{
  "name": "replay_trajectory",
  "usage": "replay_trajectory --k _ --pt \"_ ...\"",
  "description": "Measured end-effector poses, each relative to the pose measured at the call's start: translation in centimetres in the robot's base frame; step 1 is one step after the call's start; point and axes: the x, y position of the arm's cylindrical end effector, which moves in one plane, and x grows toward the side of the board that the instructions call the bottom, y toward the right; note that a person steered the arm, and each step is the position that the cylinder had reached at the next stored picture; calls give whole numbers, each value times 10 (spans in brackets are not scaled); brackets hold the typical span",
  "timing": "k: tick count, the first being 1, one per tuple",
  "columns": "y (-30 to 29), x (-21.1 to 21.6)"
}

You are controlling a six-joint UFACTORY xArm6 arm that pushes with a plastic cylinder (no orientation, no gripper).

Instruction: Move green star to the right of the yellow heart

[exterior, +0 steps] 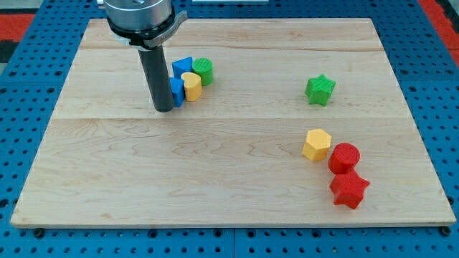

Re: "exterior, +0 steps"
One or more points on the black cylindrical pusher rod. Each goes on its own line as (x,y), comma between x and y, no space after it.
(157,77)

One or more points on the yellow heart block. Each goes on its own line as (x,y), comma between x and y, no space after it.
(192,86)

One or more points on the green star block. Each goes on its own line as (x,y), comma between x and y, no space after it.
(319,90)

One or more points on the red star block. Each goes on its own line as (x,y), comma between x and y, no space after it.
(348,189)

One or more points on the blue triangle block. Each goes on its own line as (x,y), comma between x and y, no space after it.
(181,66)

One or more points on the blue cube block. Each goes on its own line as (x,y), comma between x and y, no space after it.
(178,92)

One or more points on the green cylinder block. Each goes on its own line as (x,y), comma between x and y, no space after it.
(204,68)

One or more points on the wooden board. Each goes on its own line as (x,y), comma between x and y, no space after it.
(233,158)

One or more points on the yellow hexagon block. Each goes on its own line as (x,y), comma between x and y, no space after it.
(316,145)

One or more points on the red cylinder block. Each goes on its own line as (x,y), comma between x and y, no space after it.
(344,158)

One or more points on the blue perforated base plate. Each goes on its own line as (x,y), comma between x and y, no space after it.
(34,76)

